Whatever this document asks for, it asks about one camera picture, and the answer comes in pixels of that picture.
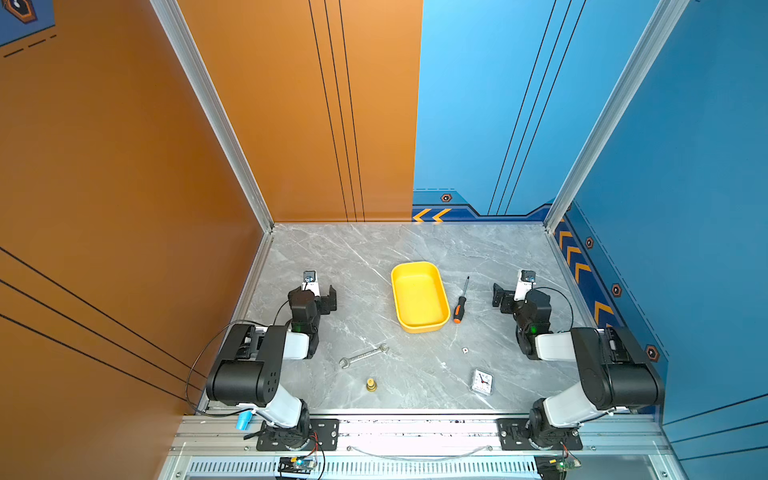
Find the orange black handled screwdriver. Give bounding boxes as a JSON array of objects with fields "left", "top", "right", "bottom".
[{"left": 452, "top": 276, "right": 470, "bottom": 324}]

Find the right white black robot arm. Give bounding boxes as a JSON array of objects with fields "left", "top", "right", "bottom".
[{"left": 492, "top": 282, "right": 664, "bottom": 450}]

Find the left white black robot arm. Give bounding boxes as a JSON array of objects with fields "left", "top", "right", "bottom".
[{"left": 206, "top": 287, "right": 337, "bottom": 450}]

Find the yellow plastic bin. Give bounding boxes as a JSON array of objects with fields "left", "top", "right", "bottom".
[{"left": 391, "top": 261, "right": 451, "bottom": 334}]

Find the silver open-end wrench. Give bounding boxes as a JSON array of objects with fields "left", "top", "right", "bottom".
[{"left": 339, "top": 344, "right": 389, "bottom": 369}]

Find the small white square clock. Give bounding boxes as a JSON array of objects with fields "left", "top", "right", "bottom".
[{"left": 470, "top": 369, "right": 493, "bottom": 396}]

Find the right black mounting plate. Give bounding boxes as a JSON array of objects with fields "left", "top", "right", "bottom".
[{"left": 496, "top": 417, "right": 583, "bottom": 451}]

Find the black mounting plate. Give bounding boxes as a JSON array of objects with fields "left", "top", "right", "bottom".
[
  {"left": 256, "top": 417, "right": 340, "bottom": 452},
  {"left": 496, "top": 417, "right": 583, "bottom": 451}
]

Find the blue cylindrical capacitor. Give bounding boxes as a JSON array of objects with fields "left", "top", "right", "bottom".
[{"left": 236, "top": 409, "right": 253, "bottom": 432}]

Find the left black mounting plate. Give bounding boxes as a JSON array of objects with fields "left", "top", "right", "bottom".
[{"left": 256, "top": 417, "right": 340, "bottom": 452}]

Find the right circuit board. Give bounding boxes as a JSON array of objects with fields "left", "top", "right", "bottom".
[{"left": 535, "top": 456, "right": 579, "bottom": 480}]

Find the circuit board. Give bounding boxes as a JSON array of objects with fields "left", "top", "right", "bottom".
[
  {"left": 277, "top": 456, "right": 319, "bottom": 479},
  {"left": 535, "top": 456, "right": 579, "bottom": 480}
]

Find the left circuit board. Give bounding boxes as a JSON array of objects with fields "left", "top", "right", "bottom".
[{"left": 277, "top": 456, "right": 319, "bottom": 479}]

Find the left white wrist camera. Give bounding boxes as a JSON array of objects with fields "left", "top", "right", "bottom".
[{"left": 301, "top": 270, "right": 321, "bottom": 297}]

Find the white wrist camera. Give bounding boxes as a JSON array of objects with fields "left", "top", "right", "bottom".
[
  {"left": 514, "top": 269, "right": 536, "bottom": 301},
  {"left": 301, "top": 270, "right": 321, "bottom": 297}
]

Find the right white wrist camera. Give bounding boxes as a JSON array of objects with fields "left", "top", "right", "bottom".
[{"left": 514, "top": 269, "right": 536, "bottom": 301}]

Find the aluminium front rail frame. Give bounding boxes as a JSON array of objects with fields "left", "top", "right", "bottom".
[{"left": 159, "top": 410, "right": 686, "bottom": 479}]

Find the left aluminium corner post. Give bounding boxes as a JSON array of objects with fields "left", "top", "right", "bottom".
[{"left": 150, "top": 0, "right": 274, "bottom": 234}]

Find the aluminium corner post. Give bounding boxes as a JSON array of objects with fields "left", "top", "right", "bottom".
[
  {"left": 543, "top": 0, "right": 690, "bottom": 233},
  {"left": 150, "top": 0, "right": 274, "bottom": 234}
]

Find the right aluminium corner post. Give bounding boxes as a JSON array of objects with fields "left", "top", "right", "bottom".
[{"left": 543, "top": 0, "right": 690, "bottom": 233}]

